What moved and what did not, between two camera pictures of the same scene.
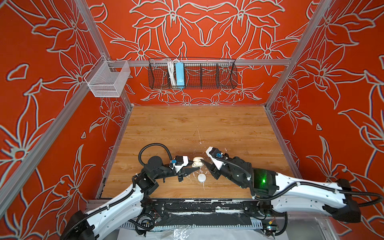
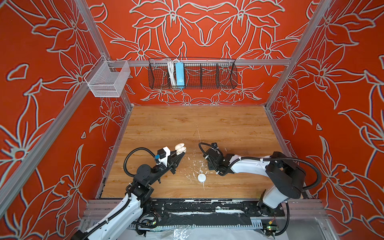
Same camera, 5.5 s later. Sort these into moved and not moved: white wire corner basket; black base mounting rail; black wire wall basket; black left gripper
Moved: black left gripper
Not moved: black base mounting rail; white wire corner basket; black wire wall basket
